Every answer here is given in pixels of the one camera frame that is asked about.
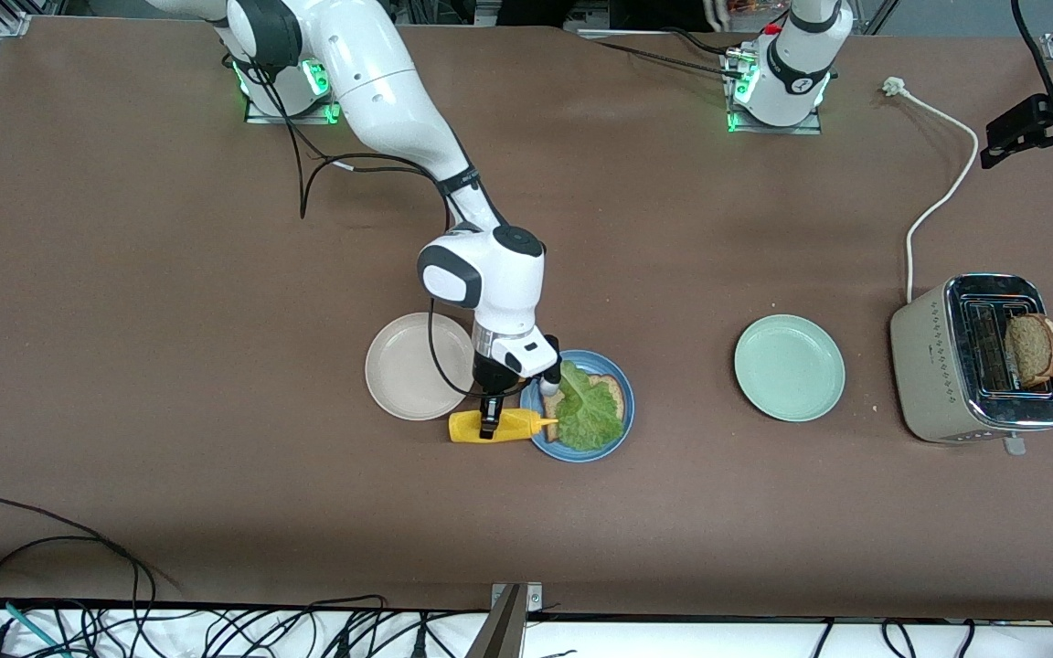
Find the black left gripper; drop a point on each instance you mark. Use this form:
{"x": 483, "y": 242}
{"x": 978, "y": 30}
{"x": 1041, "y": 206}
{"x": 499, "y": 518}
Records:
{"x": 1035, "y": 116}

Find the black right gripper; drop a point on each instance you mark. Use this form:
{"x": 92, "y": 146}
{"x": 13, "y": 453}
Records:
{"x": 492, "y": 376}

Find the yellow mustard squeeze bottle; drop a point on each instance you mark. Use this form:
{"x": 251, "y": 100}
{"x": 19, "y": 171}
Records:
{"x": 517, "y": 425}

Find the green lettuce leaf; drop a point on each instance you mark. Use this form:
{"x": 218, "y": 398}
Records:
{"x": 592, "y": 416}

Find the bread slice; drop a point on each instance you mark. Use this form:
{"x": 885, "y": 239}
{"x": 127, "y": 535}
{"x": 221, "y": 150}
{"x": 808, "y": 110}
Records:
{"x": 1034, "y": 349}
{"x": 613, "y": 388}

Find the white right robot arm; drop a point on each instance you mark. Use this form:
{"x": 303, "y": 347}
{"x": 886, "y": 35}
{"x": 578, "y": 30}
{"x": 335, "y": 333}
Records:
{"x": 380, "y": 82}

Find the beige round plate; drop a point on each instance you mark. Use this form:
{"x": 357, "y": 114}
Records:
{"x": 403, "y": 370}

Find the blue round plate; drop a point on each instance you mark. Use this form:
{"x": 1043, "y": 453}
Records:
{"x": 622, "y": 429}

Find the light green round plate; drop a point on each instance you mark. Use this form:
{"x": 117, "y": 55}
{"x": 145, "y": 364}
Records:
{"x": 789, "y": 368}

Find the beige chrome toaster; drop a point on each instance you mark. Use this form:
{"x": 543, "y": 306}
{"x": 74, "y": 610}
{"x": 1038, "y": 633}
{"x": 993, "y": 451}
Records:
{"x": 929, "y": 366}

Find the silver metal edge bracket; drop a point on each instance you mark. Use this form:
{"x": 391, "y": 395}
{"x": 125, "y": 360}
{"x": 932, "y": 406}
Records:
{"x": 534, "y": 599}

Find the grey camera mast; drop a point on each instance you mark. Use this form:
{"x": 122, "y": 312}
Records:
{"x": 499, "y": 635}

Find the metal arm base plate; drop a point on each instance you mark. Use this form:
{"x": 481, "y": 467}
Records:
{"x": 261, "y": 116}
{"x": 773, "y": 130}

